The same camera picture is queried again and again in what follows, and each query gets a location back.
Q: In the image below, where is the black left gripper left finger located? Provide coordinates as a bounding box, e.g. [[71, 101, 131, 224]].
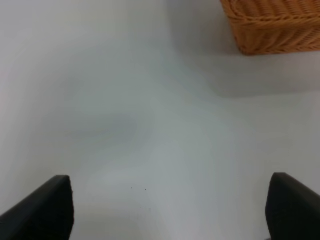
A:
[[0, 175, 75, 240]]

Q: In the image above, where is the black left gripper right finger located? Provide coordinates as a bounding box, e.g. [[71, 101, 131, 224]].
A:
[[265, 172, 320, 240]]

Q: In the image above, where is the orange wicker basket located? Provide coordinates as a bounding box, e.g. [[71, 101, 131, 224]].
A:
[[220, 0, 320, 56]]

